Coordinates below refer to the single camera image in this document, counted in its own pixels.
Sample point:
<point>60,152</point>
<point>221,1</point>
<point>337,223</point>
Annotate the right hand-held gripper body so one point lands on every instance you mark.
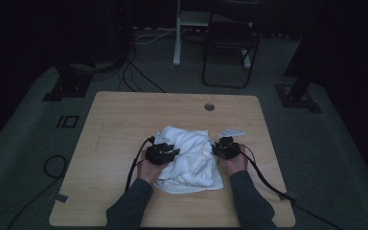
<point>228,150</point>

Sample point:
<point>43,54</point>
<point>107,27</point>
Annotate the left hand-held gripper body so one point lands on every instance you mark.
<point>159,155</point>

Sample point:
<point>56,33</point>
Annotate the white garment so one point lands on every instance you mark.
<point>191,166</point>

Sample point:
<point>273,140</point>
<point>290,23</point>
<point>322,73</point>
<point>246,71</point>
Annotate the person's right hand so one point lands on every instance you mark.
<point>236,166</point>

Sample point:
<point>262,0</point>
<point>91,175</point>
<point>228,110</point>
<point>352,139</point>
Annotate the person's left hand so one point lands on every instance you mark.
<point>148,172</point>

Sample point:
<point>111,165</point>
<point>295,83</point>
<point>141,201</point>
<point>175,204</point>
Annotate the grey table grommet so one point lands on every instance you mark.
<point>209,107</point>

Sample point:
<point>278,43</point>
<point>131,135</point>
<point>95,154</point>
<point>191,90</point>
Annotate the grey tape piece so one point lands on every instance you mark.
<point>59,198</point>
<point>287,195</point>

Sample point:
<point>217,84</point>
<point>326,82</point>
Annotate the black stand with base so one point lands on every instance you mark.
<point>297,96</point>

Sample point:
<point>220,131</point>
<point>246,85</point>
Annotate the black stand base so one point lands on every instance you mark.
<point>70,86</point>

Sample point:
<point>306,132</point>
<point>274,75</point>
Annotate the black folding chair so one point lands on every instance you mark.
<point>230,35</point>

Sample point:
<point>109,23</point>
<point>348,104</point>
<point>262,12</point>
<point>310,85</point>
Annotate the dark tower case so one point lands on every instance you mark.
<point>119,32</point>

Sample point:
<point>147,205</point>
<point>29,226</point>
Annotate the white metal desk frame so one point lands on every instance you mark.
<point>176,48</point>

